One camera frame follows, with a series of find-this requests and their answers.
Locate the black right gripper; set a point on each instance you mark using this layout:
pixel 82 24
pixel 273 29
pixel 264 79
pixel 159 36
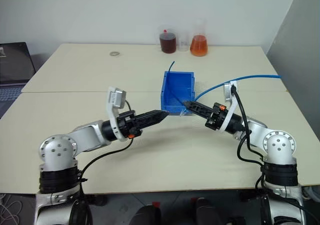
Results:
pixel 217 117

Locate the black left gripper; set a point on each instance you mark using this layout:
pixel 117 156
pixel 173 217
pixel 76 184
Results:
pixel 126 125

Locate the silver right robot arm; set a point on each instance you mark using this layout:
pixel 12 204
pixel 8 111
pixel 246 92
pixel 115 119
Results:
pixel 277 145

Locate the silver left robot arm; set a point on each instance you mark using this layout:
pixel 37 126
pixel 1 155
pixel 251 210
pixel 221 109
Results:
pixel 82 135

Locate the blue plastic bin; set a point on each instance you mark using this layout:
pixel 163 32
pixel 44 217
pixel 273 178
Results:
pixel 178 81

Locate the flask with orange liquid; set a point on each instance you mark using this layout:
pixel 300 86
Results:
pixel 199 47

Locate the small empty clear beaker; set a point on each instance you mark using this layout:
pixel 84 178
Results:
pixel 183 43

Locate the beaker with dark brown liquid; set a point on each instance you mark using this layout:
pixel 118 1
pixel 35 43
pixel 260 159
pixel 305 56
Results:
pixel 168 43

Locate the grey laptop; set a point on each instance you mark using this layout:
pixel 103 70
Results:
pixel 15 65

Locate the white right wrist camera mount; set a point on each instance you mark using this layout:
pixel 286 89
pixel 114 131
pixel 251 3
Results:
pixel 228 120

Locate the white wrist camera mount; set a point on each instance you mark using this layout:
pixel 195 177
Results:
pixel 111 110
pixel 228 120

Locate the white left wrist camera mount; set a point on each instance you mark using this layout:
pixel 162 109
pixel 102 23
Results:
pixel 111 110

